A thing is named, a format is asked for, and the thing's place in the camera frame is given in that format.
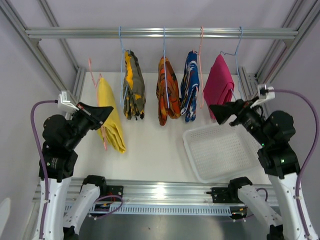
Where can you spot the pink wire hanger blue trousers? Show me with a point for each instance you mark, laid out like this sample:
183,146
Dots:
200,93

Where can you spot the aluminium frame posts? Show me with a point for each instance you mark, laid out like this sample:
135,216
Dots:
302,17
19,25

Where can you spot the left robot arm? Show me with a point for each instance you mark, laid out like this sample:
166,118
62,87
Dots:
56,168

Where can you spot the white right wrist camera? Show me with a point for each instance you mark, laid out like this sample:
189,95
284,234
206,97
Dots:
265,94

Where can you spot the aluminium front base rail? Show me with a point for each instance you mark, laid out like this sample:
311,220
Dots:
165,193

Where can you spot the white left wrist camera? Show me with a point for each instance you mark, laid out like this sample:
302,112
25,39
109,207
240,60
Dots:
66,102

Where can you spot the light blue hanger magenta trousers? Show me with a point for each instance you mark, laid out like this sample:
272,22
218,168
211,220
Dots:
235,54

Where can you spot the white perforated plastic basket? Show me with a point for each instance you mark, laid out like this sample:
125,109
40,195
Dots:
217,152

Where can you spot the light blue hanger orange trousers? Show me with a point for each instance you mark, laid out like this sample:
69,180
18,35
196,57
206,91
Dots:
165,67

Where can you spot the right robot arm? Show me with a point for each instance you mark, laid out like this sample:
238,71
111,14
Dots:
279,162

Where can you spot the left aluminium frame posts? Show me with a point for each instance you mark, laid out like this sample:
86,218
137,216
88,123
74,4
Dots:
19,25

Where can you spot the aluminium hanging rail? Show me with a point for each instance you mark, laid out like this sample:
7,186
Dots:
282,33

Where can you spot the light blue hanger camo trousers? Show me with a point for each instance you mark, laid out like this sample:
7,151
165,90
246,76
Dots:
122,68

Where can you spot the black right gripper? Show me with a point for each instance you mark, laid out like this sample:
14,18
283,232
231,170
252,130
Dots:
239,108

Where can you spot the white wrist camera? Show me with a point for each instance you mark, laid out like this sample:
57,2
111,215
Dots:
66,102
265,94

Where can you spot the blue white patterned trousers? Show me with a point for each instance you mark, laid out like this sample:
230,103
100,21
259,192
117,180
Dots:
189,87

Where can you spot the orange camouflage trousers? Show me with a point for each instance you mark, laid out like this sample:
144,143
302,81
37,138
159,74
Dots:
174,96

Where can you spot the white slotted cable duct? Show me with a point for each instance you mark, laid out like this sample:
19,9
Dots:
182,210

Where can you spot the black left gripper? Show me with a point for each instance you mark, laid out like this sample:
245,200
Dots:
96,115

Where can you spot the right aluminium frame posts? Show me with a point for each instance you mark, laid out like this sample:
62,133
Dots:
302,17

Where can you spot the grey yellow camouflage trousers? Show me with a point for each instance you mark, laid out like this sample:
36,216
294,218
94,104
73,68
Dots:
133,88

